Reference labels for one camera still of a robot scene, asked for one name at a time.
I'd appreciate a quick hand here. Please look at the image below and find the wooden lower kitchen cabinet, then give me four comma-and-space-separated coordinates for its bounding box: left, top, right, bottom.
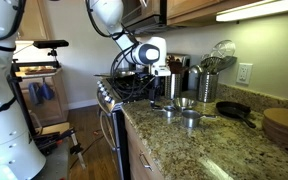
122, 114, 167, 180

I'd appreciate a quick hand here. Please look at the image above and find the under-cabinet light strip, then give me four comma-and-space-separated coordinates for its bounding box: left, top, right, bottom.
215, 0, 288, 23

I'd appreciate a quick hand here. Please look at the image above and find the wooden fork spatula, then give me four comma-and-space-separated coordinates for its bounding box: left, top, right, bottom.
166, 54, 181, 74

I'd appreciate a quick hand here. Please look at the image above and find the wooden upper kitchen cabinet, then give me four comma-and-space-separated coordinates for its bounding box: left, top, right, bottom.
17, 0, 50, 42
166, 0, 285, 27

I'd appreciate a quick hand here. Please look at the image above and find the round wire mesh strainer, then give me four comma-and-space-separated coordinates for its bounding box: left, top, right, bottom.
210, 39, 237, 60

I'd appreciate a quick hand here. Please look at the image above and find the light wooden side cabinet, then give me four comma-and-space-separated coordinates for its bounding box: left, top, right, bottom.
15, 67, 70, 127

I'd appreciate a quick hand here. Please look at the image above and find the wooden kitchen cabinet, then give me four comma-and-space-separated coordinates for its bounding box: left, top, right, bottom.
122, 114, 167, 180
166, 0, 285, 27
17, 0, 50, 42

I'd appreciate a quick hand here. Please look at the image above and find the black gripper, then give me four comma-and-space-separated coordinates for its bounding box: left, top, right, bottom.
148, 75, 162, 109

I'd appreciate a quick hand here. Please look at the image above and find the silver bar clamp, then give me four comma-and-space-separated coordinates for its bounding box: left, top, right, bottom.
63, 127, 87, 170

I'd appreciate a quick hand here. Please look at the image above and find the wide shallow steel cup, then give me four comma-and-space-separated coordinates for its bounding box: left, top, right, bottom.
172, 96, 198, 112

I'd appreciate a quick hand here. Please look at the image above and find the perforated steel utensil holder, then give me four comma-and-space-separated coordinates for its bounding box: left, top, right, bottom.
197, 72, 220, 104
164, 73, 183, 101

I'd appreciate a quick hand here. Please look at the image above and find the steel wire whisk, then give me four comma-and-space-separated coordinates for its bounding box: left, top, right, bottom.
200, 56, 223, 75

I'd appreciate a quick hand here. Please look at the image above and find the white wall outlet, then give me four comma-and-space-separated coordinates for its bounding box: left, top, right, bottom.
235, 62, 254, 86

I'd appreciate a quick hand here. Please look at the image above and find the white perforated robot platform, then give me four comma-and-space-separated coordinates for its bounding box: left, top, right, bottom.
33, 138, 70, 180

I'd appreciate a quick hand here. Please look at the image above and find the dark round wooden board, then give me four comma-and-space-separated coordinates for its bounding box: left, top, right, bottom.
261, 119, 288, 154

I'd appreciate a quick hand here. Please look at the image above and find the flat plywood board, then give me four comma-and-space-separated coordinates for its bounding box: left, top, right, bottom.
36, 121, 71, 136

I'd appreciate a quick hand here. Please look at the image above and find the steel microwave oven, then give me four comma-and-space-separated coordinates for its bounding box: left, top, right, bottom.
121, 0, 168, 31

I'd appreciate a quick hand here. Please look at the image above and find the black orange bar clamp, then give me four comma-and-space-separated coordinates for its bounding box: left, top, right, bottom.
33, 131, 67, 157

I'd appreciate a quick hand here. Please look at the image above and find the wooden spoon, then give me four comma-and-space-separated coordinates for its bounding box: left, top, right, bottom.
174, 61, 189, 75

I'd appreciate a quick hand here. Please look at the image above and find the large steel measuring cup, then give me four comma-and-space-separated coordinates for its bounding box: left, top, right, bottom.
180, 109, 219, 129

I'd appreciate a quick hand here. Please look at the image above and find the black spatula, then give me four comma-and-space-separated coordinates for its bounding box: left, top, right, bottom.
216, 55, 239, 73

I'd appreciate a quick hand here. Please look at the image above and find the blue oven mitt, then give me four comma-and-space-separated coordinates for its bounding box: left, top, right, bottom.
38, 77, 56, 101
27, 81, 44, 105

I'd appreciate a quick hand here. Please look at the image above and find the steel ladle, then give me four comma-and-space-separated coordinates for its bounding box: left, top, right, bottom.
187, 63, 204, 75

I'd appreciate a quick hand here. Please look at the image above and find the steel drawer handle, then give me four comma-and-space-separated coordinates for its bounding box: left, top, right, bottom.
138, 151, 154, 172

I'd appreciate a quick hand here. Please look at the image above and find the black cast iron skillet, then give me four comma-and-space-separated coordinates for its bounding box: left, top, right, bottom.
215, 100, 258, 129

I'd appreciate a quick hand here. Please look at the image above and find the small steel measuring cup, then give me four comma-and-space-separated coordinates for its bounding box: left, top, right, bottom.
162, 105, 177, 119
151, 104, 176, 113

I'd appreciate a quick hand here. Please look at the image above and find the black stereo camera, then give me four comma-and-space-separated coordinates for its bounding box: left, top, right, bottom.
32, 39, 70, 50

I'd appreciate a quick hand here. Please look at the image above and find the brown wooden tray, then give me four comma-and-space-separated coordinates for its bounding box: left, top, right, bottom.
23, 66, 57, 76

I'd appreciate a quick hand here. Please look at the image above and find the stainless steel stove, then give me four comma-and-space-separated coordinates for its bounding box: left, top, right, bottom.
95, 51, 191, 180

